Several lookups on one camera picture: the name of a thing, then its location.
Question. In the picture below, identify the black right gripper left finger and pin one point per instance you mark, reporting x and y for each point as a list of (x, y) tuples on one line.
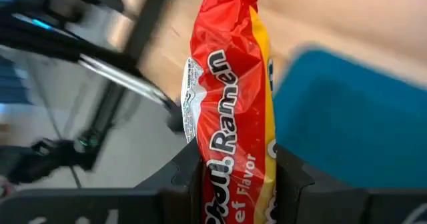
[(100, 207)]

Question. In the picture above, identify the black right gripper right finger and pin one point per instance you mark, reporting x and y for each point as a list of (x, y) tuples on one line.
[(333, 207)]

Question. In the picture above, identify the red beef ramen packet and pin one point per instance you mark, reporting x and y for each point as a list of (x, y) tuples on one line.
[(230, 84)]

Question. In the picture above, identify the blue plastic bin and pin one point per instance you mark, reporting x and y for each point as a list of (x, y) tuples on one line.
[(350, 124)]

